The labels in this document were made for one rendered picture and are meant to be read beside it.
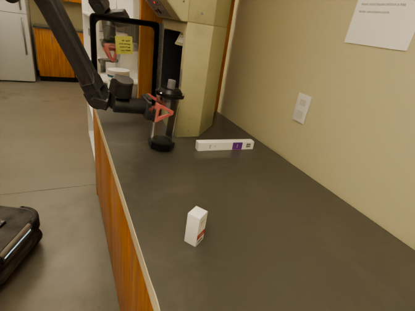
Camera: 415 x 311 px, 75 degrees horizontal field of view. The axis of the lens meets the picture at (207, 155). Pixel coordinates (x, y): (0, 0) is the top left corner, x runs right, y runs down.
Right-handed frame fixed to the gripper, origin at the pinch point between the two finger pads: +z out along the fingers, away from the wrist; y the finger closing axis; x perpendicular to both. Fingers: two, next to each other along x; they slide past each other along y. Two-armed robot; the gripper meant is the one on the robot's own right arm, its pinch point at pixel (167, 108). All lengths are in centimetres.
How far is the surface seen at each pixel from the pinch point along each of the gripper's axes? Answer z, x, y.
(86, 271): -21, 113, 29
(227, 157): 24.3, 14.1, -12.8
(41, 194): -48, 118, 118
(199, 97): 17.5, -3.3, 9.3
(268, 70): 50, -20, 10
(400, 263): 39, 12, -75
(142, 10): -2, -31, 47
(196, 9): 8.6, -35.8, 10.0
